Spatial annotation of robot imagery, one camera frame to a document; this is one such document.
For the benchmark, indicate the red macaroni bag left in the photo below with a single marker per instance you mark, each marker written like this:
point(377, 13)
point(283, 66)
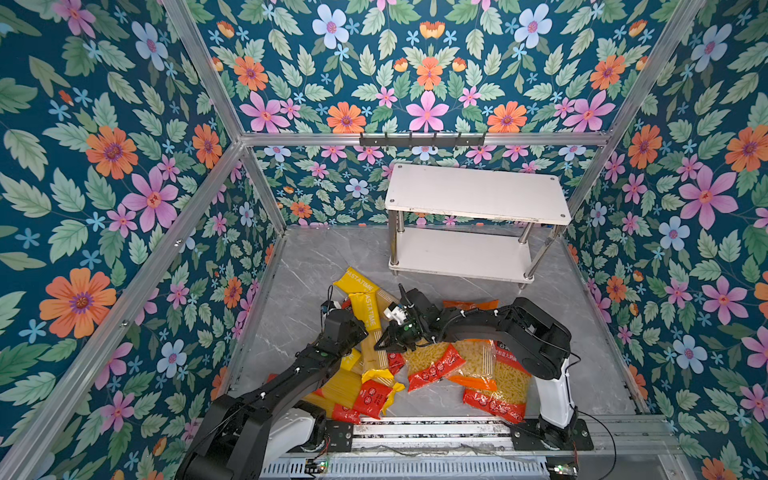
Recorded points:
point(429, 364)

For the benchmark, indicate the red spaghetti package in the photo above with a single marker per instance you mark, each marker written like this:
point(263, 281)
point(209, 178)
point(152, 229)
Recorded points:
point(396, 362)
point(334, 411)
point(372, 399)

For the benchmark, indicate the white two-tier shelf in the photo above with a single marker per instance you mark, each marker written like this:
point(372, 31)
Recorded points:
point(477, 195)

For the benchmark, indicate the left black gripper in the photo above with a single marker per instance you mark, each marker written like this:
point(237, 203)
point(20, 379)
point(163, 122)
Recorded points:
point(359, 329)

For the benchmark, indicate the red macaroni bag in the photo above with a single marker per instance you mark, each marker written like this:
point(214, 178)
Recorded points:
point(429, 364)
point(508, 400)

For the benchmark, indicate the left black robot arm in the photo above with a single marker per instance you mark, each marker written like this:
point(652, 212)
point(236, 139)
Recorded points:
point(233, 440)

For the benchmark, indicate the black wall hook rack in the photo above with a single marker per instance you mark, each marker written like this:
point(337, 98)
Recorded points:
point(411, 139)

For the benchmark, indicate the orange macaroni bag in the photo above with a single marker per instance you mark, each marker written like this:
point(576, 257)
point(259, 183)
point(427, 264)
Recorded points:
point(477, 371)

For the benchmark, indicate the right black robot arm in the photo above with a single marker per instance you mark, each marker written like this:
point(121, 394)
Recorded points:
point(540, 343)

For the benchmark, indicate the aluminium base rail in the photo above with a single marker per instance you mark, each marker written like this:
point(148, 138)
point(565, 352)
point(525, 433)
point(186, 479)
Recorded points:
point(607, 447)

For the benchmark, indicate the yellow spaghetti package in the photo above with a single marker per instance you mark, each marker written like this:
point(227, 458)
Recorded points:
point(365, 309)
point(352, 281)
point(369, 364)

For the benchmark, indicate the red macaroni bag right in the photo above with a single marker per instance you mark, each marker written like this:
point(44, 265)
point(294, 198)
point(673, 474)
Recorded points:
point(508, 400)

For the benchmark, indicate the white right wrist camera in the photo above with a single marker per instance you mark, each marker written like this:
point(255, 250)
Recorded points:
point(396, 313)

